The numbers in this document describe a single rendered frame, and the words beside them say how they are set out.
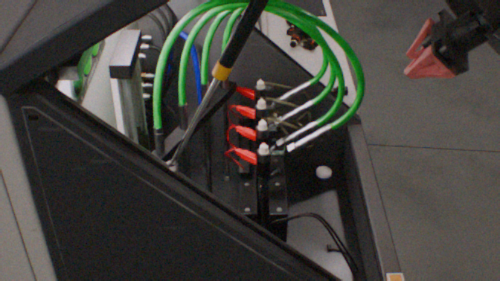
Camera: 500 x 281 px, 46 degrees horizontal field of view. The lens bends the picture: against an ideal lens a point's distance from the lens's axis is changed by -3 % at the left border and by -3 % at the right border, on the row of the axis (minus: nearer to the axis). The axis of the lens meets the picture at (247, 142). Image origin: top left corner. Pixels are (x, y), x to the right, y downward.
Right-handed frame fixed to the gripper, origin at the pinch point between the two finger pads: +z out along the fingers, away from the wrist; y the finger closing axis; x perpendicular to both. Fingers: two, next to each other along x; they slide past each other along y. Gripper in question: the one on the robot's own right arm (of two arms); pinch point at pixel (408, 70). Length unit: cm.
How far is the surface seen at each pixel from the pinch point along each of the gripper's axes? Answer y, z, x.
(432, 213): -106, 66, -95
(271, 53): 16.8, 26.7, -11.2
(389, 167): -92, 82, -123
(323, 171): -15.2, 37.1, -8.5
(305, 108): 6.1, 22.2, 2.4
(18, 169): 43, 25, 61
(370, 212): -16.5, 20.3, 15.3
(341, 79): 9.5, 8.6, 8.4
